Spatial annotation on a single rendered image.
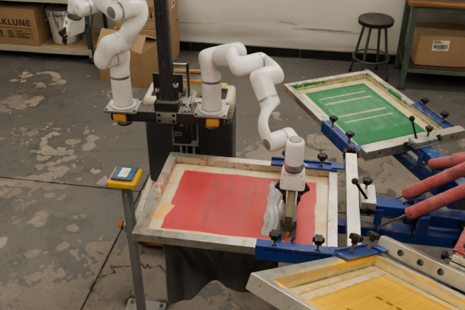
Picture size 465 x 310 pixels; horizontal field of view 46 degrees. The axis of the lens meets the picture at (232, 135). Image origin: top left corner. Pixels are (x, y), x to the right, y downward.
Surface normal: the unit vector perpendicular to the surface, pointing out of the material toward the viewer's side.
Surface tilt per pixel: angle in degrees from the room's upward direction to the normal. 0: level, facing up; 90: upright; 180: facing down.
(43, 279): 0
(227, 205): 0
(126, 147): 0
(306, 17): 90
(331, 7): 90
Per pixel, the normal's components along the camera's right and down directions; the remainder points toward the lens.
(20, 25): -0.19, 0.51
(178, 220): 0.00, -0.85
